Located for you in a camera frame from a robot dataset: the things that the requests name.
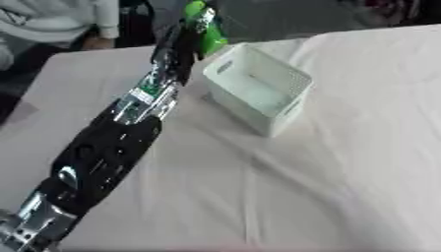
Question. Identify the green plastic toy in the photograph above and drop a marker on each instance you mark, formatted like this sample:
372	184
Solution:
214	41

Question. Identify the black chair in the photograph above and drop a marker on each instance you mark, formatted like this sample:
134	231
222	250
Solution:
135	23

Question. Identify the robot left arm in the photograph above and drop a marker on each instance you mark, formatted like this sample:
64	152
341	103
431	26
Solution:
103	154

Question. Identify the white plastic basket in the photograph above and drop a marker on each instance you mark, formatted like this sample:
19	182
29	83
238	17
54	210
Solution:
258	88

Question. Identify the person's hand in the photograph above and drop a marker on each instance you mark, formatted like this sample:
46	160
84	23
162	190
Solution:
97	42

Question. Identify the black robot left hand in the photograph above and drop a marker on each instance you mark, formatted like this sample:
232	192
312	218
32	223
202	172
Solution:
179	49

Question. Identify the person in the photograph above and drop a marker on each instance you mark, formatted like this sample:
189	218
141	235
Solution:
52	16

